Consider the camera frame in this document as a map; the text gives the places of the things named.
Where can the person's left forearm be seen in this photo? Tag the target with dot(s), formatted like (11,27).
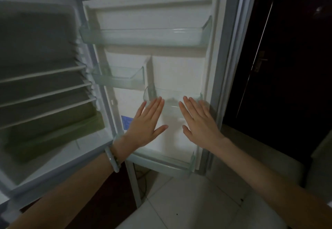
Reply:
(70,195)

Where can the white refrigerator door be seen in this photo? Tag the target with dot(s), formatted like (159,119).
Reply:
(179,65)

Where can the person's left thumb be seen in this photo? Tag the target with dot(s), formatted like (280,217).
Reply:
(161,130)

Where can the greenish crisper drawer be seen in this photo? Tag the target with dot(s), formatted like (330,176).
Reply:
(57,132)

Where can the pale green jade bangle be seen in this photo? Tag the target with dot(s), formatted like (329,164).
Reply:
(112,160)

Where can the person's left hand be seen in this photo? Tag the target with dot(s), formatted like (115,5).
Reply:
(144,130)

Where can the dark room door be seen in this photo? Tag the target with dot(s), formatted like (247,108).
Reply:
(293,67)

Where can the person's right hand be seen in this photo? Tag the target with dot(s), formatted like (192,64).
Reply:
(201,129)

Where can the small clear door bin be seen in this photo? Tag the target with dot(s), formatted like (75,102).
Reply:
(171,95)
(122,77)

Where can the person's left middle finger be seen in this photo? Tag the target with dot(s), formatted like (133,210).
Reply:
(154,108)

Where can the person's right little finger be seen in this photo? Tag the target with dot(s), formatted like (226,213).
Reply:
(205,109)

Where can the person's right forearm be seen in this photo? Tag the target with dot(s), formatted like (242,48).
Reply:
(272,187)

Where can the glass refrigerator shelf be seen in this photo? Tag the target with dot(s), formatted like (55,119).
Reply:
(49,112)
(41,75)
(46,93)

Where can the clear door bin with rail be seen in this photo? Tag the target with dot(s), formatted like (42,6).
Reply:
(166,162)

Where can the person's right thumb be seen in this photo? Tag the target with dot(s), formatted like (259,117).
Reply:
(186,132)

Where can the person's right middle finger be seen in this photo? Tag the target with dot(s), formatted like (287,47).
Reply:
(189,106)

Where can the white refrigerator cabinet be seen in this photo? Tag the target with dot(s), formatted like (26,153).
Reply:
(39,42)

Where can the blue label sticker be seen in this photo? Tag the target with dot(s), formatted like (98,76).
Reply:
(126,122)

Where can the wide clear door bin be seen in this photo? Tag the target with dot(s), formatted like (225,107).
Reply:
(145,37)

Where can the person's left little finger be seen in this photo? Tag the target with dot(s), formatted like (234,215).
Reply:
(140,109)

